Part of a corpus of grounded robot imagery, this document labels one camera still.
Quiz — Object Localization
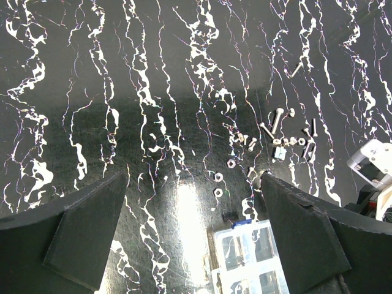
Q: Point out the silver screw with head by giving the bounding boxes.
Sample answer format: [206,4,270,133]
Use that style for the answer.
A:
[271,107,284,135]

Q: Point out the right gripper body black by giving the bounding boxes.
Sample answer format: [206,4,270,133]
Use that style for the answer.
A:
[347,139,391,221]

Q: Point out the black marbled table mat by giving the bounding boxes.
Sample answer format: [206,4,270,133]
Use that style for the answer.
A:
[1,1,391,293]

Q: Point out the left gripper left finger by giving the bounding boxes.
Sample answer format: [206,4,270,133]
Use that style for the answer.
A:
[1,172,127,293]

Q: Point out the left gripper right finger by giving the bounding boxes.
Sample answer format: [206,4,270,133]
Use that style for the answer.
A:
[261,172,391,293]

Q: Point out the silver hex nut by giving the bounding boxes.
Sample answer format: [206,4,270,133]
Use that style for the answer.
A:
[227,159,236,168]
[214,173,223,182]
[213,188,223,197]

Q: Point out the clear plastic organizer box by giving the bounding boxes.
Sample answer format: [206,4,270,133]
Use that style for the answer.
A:
[211,219,289,293]

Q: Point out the light blue square nut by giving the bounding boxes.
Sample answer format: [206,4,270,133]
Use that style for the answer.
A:
[273,146,287,160]

